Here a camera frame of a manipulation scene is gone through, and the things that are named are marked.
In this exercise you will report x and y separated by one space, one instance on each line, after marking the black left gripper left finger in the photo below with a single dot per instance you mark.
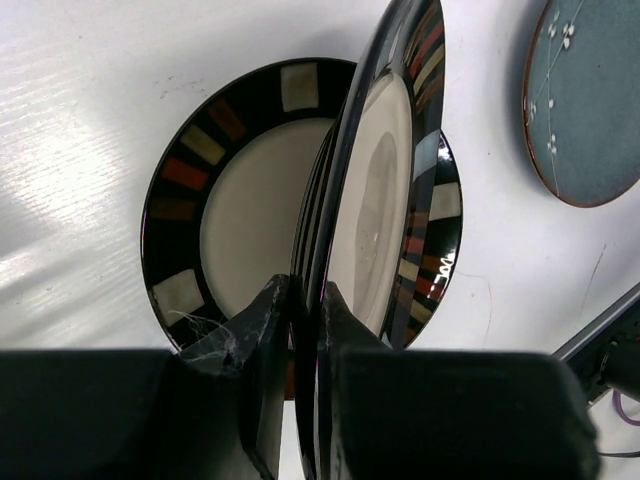
236 432

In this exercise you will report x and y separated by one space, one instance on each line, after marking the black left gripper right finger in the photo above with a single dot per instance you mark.
439 414

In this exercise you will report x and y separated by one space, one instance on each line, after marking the black rimmed cream plate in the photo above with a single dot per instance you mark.
222 208

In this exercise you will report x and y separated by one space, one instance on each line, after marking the teal blue floral plate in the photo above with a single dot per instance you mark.
580 100

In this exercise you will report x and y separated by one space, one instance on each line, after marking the metal base rail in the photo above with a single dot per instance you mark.
604 355

